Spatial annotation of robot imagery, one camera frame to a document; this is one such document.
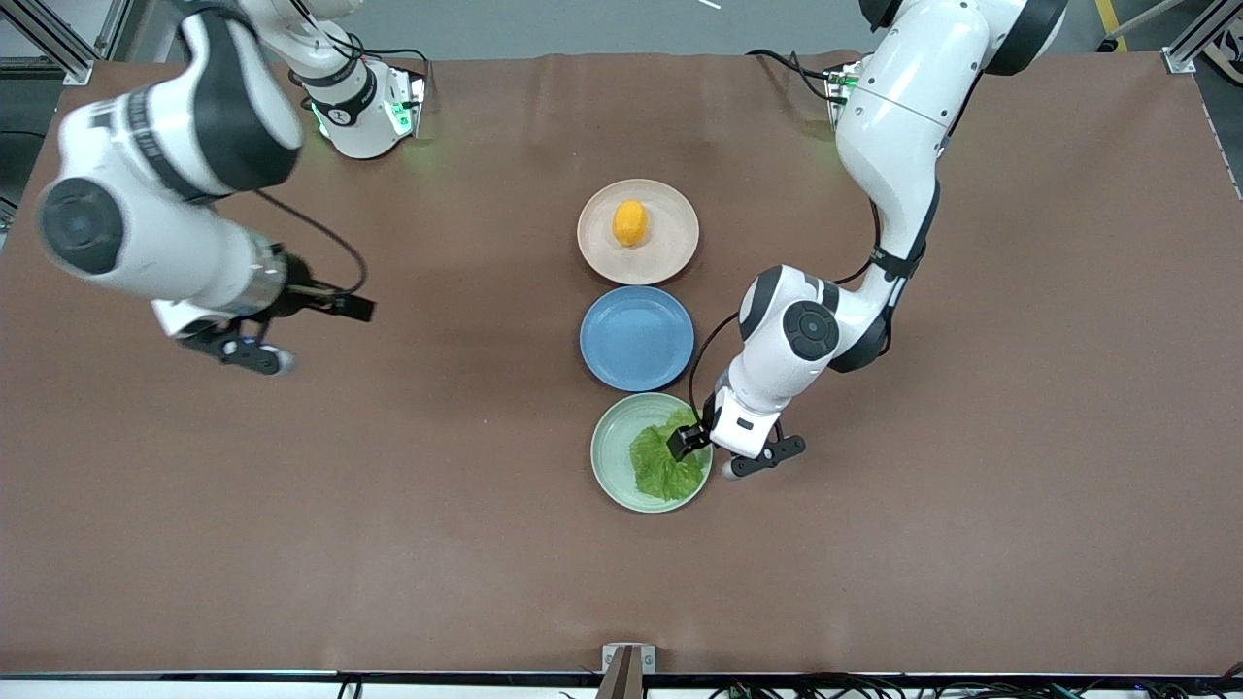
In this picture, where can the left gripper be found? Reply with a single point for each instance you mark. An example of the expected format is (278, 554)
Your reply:
(692, 439)

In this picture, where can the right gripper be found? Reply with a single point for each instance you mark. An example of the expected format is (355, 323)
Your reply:
(300, 295)

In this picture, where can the green lettuce leaf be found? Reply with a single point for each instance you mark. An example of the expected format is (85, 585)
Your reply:
(660, 471)

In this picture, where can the yellow lemon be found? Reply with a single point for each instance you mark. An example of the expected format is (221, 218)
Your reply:
(630, 223)

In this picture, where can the left arm base connector plate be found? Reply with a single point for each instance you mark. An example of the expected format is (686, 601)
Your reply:
(837, 83)

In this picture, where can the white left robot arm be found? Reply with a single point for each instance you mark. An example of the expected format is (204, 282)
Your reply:
(903, 116)

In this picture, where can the right arm base connector plate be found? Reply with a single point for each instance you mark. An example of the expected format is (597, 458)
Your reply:
(406, 102)

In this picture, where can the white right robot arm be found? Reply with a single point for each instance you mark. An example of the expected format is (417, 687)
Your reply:
(146, 243)

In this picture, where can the pale green round plate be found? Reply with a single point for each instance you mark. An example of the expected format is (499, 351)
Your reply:
(612, 451)

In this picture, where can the blue round plate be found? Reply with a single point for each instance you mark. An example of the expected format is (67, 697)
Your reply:
(636, 340)

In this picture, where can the brown table cover sheet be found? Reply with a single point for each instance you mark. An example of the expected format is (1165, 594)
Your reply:
(388, 485)

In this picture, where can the beige round plate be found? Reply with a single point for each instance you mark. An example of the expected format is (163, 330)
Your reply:
(670, 257)

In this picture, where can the metal table edge bracket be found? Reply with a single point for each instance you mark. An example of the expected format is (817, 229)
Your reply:
(610, 658)

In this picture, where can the brown post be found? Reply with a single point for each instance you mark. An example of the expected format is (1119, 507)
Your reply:
(621, 680)

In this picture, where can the aluminium frame profile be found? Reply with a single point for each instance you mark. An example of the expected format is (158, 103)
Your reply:
(1190, 44)
(60, 49)

